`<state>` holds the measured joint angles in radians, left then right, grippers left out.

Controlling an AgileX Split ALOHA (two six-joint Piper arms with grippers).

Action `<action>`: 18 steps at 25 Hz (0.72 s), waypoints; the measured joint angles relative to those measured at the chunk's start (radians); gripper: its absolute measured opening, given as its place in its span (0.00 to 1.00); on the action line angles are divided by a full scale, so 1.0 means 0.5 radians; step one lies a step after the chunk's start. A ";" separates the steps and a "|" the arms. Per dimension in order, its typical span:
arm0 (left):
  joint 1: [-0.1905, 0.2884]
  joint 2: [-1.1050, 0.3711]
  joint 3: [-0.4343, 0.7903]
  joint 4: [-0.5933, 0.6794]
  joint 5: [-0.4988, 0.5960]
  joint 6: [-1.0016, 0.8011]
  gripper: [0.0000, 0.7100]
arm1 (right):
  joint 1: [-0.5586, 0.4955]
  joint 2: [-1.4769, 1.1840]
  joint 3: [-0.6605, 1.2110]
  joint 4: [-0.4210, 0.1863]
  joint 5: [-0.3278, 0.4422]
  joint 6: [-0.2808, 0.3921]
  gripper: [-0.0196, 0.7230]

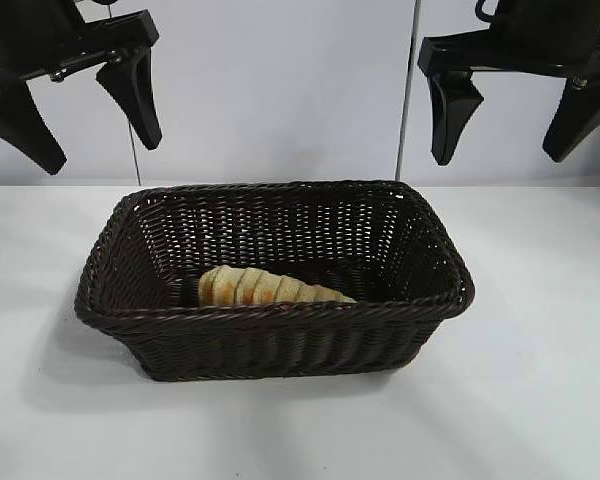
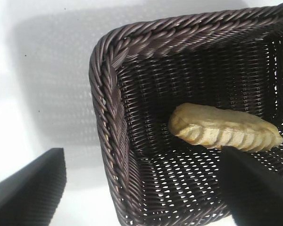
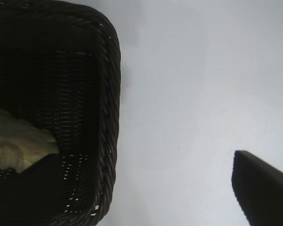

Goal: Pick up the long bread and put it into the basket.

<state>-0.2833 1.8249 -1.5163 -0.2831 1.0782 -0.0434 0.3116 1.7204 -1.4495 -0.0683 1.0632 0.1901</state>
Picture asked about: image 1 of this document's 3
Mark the dark brown wicker basket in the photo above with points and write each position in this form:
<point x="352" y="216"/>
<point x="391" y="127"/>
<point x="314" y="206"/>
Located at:
<point x="280" y="340"/>

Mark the long striped bread loaf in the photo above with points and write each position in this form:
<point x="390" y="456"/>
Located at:
<point x="260" y="290"/>

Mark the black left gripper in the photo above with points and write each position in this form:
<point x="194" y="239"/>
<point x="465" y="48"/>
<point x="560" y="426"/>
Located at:
<point x="35" y="35"/>

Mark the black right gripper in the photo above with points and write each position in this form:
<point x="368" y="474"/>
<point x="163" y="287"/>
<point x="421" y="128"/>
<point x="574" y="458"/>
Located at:
<point x="545" y="35"/>

